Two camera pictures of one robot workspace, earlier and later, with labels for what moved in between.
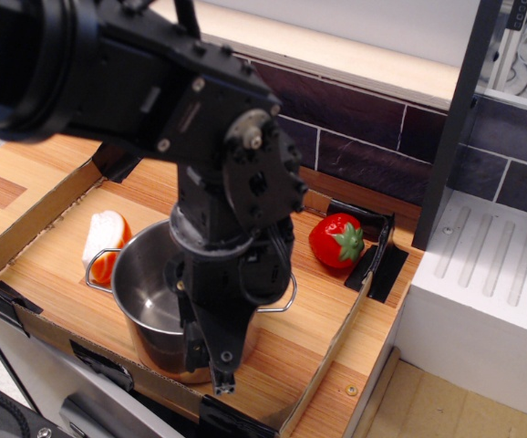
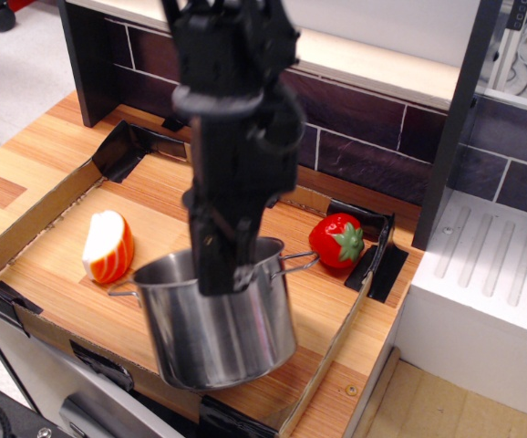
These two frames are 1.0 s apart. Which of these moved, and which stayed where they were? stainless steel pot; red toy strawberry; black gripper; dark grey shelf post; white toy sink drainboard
Moved: black gripper; stainless steel pot
Stayed: dark grey shelf post; white toy sink drainboard; red toy strawberry
